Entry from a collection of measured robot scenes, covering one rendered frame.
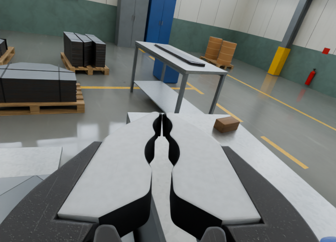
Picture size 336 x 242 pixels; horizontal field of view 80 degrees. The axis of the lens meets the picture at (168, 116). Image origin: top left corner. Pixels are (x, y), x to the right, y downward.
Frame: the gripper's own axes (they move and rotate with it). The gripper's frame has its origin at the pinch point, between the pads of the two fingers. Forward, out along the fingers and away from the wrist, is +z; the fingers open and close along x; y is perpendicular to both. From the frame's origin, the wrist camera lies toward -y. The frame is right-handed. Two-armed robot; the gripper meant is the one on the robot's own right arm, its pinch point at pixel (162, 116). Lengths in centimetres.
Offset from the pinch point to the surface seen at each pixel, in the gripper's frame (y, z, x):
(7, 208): 54, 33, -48
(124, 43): 112, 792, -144
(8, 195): 53, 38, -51
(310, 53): 106, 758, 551
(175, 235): 41.7, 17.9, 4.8
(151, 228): 50, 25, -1
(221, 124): 41, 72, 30
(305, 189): 48, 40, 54
